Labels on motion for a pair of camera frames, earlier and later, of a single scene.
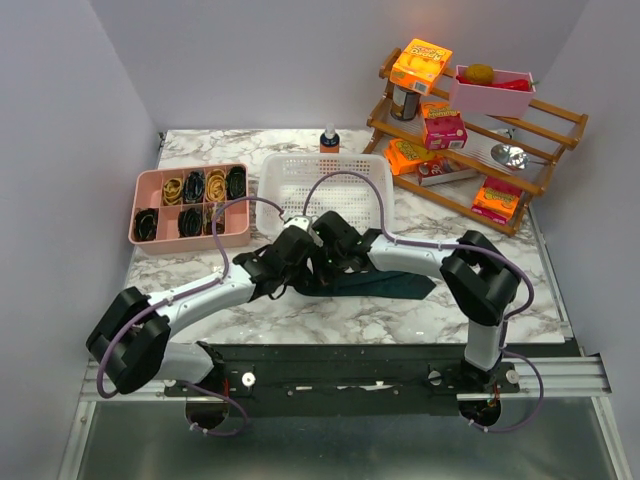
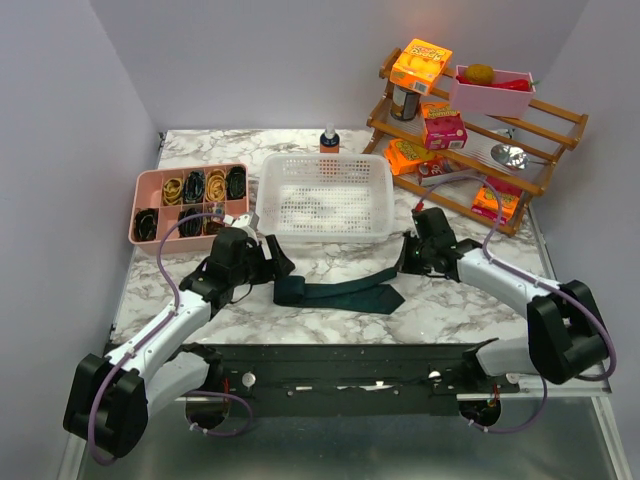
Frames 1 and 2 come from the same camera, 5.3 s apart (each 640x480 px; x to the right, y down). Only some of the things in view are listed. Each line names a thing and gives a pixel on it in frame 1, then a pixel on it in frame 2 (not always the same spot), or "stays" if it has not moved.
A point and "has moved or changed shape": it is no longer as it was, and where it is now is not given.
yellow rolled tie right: [215, 185] stays
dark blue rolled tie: [193, 186] stays
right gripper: [321, 274] → [405, 264]
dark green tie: [381, 284] has moved or changed shape
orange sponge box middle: [402, 157] stays
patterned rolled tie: [209, 211] stays
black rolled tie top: [236, 183] stays
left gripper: [300, 279] → [279, 265]
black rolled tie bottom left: [145, 224] stays
